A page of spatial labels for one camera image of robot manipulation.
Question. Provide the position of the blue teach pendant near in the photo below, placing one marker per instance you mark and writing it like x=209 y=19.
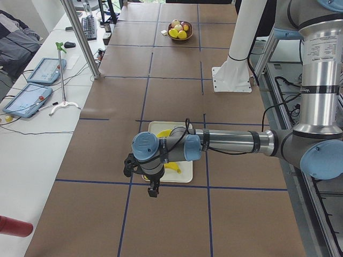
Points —
x=26 y=103

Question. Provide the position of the yellow lemon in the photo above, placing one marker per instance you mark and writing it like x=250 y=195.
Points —
x=182 y=35

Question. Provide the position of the blue teach pendant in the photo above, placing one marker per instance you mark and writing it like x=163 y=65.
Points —
x=46 y=72
x=26 y=103

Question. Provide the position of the black keyboard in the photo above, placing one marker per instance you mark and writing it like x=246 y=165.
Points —
x=89 y=27

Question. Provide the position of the reacher grabber stick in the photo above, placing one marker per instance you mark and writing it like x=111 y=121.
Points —
x=64 y=103

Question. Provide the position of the red cylinder bottle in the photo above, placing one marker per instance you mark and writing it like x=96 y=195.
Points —
x=13 y=227

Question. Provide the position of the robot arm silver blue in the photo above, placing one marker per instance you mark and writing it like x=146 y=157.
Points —
x=314 y=144

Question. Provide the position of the brown wicker basket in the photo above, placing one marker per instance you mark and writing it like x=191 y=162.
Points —
x=189 y=32

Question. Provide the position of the black computer mouse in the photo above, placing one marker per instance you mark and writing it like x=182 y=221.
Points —
x=69 y=44

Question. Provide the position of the white rectangular bear tray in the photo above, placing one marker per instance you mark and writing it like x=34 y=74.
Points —
x=186 y=167

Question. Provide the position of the blue teach pendant far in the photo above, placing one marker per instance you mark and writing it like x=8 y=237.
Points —
x=46 y=72

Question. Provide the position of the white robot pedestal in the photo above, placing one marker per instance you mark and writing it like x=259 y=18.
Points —
x=233 y=74

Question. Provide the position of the aluminium frame post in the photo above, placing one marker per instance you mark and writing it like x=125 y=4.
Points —
x=76 y=24

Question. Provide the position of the pale green pink apple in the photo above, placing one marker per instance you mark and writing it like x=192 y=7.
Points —
x=175 y=22

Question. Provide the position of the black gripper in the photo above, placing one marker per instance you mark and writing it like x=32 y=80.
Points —
x=153 y=178

